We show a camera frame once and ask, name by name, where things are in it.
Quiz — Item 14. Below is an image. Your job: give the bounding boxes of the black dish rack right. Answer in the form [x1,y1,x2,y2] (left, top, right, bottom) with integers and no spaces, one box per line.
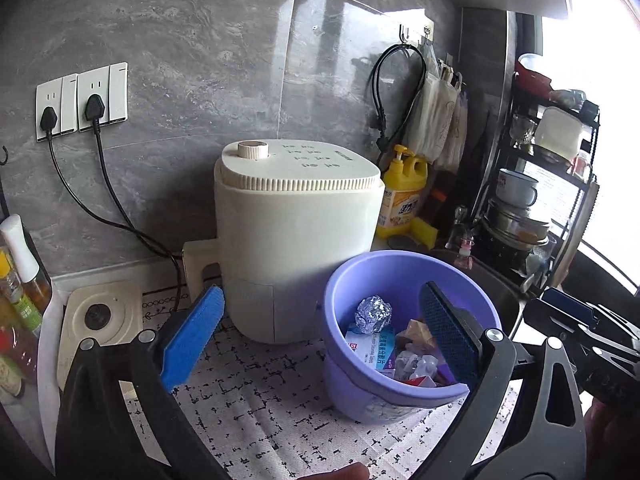
[473,53,601,295]

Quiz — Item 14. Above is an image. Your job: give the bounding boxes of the red white small carton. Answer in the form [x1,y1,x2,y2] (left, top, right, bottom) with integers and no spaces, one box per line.
[405,375,437,388]

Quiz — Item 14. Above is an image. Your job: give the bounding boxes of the black power cable right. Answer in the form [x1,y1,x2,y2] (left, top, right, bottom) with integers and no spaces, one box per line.
[83,93,185,271]

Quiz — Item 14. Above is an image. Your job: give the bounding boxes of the yellow dish soap bottle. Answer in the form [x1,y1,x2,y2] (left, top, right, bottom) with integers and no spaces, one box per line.
[376,144,428,238]

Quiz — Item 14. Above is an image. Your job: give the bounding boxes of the hanging cloth bags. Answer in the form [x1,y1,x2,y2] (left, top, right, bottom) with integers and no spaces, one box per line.
[404,39,468,174]

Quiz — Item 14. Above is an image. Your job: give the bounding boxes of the white wall socket panel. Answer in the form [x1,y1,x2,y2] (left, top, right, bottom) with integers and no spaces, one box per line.
[35,62,129,142]

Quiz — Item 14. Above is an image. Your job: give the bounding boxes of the hanging black cable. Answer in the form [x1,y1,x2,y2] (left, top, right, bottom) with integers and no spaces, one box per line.
[368,42,429,153]

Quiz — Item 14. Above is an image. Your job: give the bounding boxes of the green label vinegar bottle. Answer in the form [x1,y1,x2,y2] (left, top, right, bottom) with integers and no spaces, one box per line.
[0,252,42,337]

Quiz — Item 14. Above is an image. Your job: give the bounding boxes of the black power cable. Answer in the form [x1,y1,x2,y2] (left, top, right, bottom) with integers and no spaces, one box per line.
[83,93,185,271]
[39,105,185,316]

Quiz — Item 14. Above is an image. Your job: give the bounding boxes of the yellow sponge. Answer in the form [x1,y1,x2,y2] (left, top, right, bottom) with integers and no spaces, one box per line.
[410,217,438,250]

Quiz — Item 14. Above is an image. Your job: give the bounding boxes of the white top oil dispenser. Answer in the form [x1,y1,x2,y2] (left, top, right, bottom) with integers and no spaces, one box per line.
[0,214,52,313]

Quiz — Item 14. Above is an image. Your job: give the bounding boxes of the aluminium foil ball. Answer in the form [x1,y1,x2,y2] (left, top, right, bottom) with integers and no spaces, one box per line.
[355,295,393,335]

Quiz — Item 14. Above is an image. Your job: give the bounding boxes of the cream kettle base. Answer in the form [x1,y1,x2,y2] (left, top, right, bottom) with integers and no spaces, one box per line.
[56,281,143,389]

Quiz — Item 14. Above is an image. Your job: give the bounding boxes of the red cap oil bottle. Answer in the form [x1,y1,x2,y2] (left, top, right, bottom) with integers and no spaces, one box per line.
[1,325,38,386]

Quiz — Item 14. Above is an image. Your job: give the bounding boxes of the brown paper bag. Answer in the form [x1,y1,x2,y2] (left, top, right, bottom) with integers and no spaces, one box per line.
[404,320,437,356]

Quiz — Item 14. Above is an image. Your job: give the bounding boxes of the person's right hand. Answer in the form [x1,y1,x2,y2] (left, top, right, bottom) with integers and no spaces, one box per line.
[584,399,639,479]

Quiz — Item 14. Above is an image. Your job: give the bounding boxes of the white enamel mug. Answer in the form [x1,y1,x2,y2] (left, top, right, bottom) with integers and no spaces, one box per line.
[496,168,538,208]

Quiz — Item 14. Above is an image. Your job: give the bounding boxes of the patterned white counter mat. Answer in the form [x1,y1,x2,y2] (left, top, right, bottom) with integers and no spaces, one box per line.
[37,278,522,480]

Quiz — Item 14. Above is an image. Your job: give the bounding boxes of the person's left hand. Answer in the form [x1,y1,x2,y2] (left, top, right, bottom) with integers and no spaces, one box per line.
[299,462,370,480]

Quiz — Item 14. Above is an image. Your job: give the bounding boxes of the purple plastic bin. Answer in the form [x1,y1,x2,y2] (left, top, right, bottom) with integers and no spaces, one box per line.
[321,249,504,426]

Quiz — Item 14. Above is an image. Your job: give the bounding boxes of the blue white medicine box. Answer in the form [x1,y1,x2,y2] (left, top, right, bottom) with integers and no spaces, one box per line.
[345,324,396,375]

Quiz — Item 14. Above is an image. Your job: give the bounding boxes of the cream air fryer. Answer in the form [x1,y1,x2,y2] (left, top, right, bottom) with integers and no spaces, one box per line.
[182,139,384,344]

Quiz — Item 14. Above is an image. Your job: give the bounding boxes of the black power cable left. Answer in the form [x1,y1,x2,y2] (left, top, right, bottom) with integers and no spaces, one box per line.
[39,105,185,316]

